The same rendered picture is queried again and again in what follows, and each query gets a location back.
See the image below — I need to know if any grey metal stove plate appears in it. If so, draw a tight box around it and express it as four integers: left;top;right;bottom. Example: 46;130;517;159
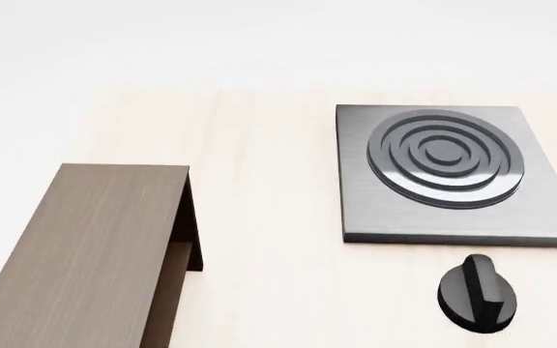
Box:
335;104;557;250

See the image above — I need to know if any brown wooden cabinet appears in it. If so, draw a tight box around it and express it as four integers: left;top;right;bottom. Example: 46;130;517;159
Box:
0;162;205;348

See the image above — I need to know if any black stove knob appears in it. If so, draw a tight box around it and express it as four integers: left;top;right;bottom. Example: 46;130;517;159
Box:
436;253;518;334

